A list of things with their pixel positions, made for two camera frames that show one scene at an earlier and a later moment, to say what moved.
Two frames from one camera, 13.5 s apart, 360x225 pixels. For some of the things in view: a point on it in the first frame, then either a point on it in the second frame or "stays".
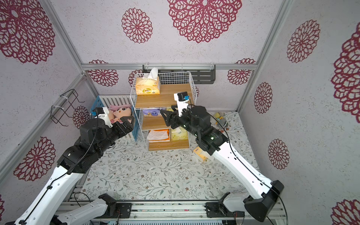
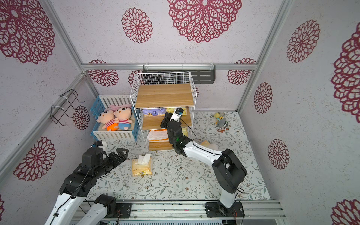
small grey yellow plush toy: (221, 123) stays
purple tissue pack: (152, 112) stays
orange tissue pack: (148, 85) → (143, 165)
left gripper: (128, 127) → (118, 161)
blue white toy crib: (107, 101) stays
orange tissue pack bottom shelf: (159, 135) stays
